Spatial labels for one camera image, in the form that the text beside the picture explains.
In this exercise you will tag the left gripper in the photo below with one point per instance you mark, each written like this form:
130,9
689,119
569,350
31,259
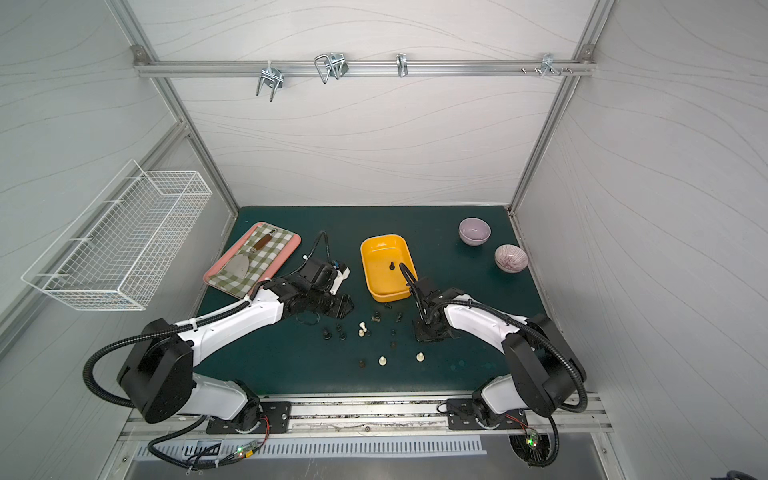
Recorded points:
330,302

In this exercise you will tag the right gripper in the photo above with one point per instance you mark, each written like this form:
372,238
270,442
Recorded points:
428,318

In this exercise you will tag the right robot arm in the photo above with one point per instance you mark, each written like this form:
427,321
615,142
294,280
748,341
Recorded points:
544,374

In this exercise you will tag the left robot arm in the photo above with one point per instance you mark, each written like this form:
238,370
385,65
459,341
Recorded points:
158,375

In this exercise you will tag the yellow plastic storage box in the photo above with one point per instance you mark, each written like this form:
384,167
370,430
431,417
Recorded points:
381,258

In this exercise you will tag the pink tray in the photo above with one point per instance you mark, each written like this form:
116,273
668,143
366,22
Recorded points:
252,260

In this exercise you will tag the green checkered cloth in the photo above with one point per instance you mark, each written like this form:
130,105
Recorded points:
258,258

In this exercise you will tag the purple bowl upright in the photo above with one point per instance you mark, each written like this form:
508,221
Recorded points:
474,231

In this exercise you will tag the purple ribbed bowl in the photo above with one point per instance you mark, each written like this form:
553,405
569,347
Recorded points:
511,259

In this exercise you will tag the metal hook clamp left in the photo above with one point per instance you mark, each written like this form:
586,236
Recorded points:
271,80

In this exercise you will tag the metal hook clamp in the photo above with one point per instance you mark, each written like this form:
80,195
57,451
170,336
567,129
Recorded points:
331,65
271,80

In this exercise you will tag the metal hook clamp middle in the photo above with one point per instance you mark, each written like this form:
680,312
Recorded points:
331,65

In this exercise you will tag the aluminium crossbar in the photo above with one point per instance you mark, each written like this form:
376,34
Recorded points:
357,68

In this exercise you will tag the metal spatula wooden handle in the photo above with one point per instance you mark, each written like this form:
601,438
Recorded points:
239,265

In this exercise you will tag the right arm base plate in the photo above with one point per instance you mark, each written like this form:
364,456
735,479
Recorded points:
464,414

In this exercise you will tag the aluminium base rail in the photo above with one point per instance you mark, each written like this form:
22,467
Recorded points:
358,415

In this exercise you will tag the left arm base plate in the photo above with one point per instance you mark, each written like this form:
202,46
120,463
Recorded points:
264,417

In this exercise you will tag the white wire basket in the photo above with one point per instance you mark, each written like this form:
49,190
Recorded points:
114,255

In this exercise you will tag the metal ring clamp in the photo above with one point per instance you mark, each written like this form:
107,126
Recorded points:
401,65

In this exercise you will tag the metal bracket right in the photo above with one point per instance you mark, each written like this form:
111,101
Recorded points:
548,66

